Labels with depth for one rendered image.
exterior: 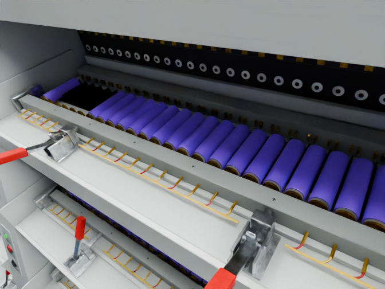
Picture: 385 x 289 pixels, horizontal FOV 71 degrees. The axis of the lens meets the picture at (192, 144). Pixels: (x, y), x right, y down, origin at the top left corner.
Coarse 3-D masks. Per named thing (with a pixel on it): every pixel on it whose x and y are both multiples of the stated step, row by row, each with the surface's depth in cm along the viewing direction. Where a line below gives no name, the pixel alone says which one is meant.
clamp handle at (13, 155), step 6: (54, 138) 33; (42, 144) 33; (48, 144) 33; (12, 150) 31; (18, 150) 31; (24, 150) 31; (30, 150) 31; (36, 150) 32; (0, 156) 29; (6, 156) 29; (12, 156) 30; (18, 156) 30; (24, 156) 31; (0, 162) 29; (6, 162) 29
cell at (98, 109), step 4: (120, 92) 41; (124, 92) 41; (112, 96) 41; (116, 96) 41; (120, 96) 41; (124, 96) 41; (108, 100) 40; (112, 100) 40; (116, 100) 40; (100, 104) 39; (104, 104) 39; (108, 104) 40; (112, 104) 40; (96, 108) 39; (100, 108) 39; (104, 108) 39; (88, 112) 38; (92, 112) 38; (96, 112) 38; (100, 112) 39; (92, 116) 38; (96, 116) 38
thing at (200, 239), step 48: (0, 96) 43; (240, 96) 34; (288, 96) 31; (96, 192) 29; (144, 192) 28; (192, 240) 23; (288, 240) 22; (240, 288) 21; (288, 288) 19; (336, 288) 19; (384, 288) 19
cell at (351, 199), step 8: (360, 160) 25; (368, 160) 25; (352, 168) 25; (360, 168) 24; (368, 168) 24; (352, 176) 24; (360, 176) 23; (368, 176) 24; (344, 184) 24; (352, 184) 23; (360, 184) 23; (368, 184) 23; (344, 192) 23; (352, 192) 22; (360, 192) 22; (344, 200) 22; (352, 200) 22; (360, 200) 22; (336, 208) 22; (344, 208) 22; (352, 208) 21; (360, 208) 22
